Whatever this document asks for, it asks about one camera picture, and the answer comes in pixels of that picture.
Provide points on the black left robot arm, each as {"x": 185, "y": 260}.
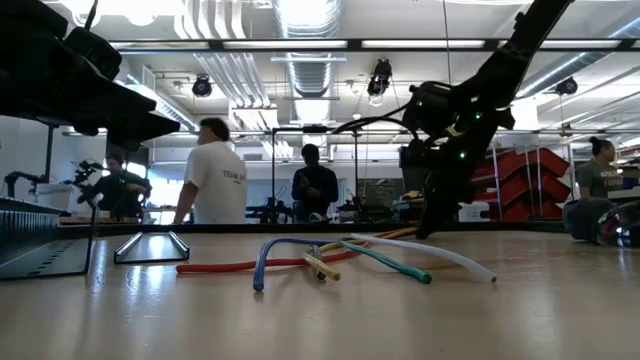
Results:
{"x": 20, "y": 12}

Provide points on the red storage bin rack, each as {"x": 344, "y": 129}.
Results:
{"x": 545, "y": 190}

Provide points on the white bucket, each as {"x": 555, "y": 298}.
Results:
{"x": 52, "y": 197}

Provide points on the black aluminium table frame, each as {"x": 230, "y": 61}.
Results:
{"x": 250, "y": 228}

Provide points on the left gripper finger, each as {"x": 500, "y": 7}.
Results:
{"x": 145, "y": 131}
{"x": 110, "y": 100}

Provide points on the black computer monitor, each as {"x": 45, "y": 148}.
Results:
{"x": 407, "y": 160}

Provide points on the silver ventilation duct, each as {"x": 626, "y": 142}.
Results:
{"x": 310, "y": 75}

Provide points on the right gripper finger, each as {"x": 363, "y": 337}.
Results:
{"x": 445, "y": 210}

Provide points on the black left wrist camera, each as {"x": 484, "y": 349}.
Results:
{"x": 92, "y": 52}

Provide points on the black overhead light bar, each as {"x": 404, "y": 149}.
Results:
{"x": 285, "y": 44}

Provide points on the grey round pouch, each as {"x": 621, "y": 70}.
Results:
{"x": 582, "y": 220}

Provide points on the black background robot arm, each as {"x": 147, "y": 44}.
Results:
{"x": 20, "y": 176}
{"x": 270, "y": 212}
{"x": 85, "y": 170}

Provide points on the black hanging spotlight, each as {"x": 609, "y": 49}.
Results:
{"x": 567, "y": 86}
{"x": 380, "y": 77}
{"x": 202, "y": 86}

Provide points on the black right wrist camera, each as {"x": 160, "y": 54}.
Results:
{"x": 430, "y": 107}

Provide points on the white box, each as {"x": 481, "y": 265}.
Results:
{"x": 472, "y": 212}

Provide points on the black gantry frame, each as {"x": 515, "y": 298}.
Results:
{"x": 315, "y": 129}
{"x": 50, "y": 155}

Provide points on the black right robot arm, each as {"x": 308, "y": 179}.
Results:
{"x": 530, "y": 35}

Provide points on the black duct cover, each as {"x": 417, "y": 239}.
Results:
{"x": 150, "y": 250}

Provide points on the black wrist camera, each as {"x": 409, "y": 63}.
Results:
{"x": 92, "y": 52}
{"x": 430, "y": 107}

